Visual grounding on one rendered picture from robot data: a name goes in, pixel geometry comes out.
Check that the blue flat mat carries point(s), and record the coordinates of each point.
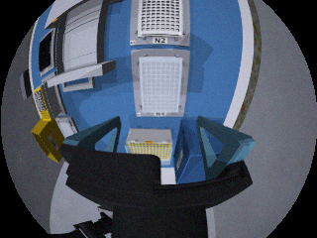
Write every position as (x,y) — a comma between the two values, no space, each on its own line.
(216,43)

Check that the blue open-top tray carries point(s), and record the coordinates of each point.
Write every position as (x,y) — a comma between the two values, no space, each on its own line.
(191,169)

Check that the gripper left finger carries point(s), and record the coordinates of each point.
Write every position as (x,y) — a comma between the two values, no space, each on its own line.
(89,137)

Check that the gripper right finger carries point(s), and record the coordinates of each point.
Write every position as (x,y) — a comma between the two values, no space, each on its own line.
(236,146)

